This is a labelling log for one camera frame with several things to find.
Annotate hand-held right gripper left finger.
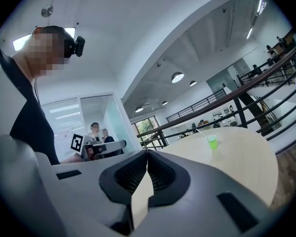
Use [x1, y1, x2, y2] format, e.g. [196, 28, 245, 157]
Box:
[50, 150, 148, 237]

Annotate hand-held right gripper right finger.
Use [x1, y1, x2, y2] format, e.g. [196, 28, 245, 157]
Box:
[135, 150, 282, 237]

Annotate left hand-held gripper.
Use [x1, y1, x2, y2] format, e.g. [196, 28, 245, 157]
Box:
[69, 133, 127, 161]

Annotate green cup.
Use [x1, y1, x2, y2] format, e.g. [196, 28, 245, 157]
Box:
[207, 134, 219, 151]

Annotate white striped straw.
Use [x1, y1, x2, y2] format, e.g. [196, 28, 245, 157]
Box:
[196, 129, 209, 141]

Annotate person's left forearm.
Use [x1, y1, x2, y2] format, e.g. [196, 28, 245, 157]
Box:
[60, 154, 83, 164]

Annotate black framed window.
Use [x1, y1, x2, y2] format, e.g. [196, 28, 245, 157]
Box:
[133, 115, 161, 150]

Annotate person's black shirt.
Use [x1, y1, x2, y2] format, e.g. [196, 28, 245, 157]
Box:
[0, 43, 61, 166]

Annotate round beige table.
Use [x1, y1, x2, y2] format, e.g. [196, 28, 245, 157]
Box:
[136, 45, 296, 151]

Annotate person's head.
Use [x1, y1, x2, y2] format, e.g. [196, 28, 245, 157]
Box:
[11, 25, 76, 79]

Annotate rectangular ceiling light panel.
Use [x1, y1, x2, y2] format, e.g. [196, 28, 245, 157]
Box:
[12, 27, 76, 52]

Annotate round metal ceiling fixture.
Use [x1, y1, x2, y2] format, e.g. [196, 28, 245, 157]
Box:
[40, 4, 54, 18]

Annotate thin black earphone cable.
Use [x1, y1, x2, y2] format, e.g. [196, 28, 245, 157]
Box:
[34, 79, 42, 106]

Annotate black head-mounted camera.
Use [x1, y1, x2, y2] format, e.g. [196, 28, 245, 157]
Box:
[72, 36, 86, 58]

